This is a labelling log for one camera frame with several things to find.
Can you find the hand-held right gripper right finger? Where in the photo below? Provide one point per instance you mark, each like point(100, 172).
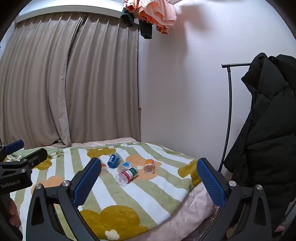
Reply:
point(211, 183)

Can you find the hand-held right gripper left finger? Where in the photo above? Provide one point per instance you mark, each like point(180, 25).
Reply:
point(87, 183)

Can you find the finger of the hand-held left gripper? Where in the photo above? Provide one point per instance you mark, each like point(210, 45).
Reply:
point(34, 157)
point(14, 146)

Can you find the clear cup orange label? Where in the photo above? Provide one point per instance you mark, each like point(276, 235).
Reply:
point(104, 168)
point(149, 165)

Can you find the clear cup red green label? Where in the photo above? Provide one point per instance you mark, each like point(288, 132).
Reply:
point(127, 175)

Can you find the small clear cup blue label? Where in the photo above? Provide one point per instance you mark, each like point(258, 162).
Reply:
point(124, 165)

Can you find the person's left hand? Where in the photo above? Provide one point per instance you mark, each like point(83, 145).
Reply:
point(14, 214)

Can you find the striped flower print blanket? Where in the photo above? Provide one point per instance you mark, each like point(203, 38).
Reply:
point(138, 197)

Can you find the beige curtain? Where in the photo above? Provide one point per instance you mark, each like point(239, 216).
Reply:
point(39, 88)
point(104, 88)

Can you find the black puffer jacket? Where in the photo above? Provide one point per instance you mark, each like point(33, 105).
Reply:
point(266, 143)

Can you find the black clothes rack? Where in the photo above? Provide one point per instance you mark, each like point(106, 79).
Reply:
point(229, 104)

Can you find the white curtain box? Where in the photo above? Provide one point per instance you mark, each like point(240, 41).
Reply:
point(69, 9)

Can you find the dark hanging sock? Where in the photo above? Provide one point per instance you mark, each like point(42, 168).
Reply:
point(145, 30)
point(127, 19)

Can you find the orange hanging garment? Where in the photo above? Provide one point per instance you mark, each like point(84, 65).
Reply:
point(159, 14)

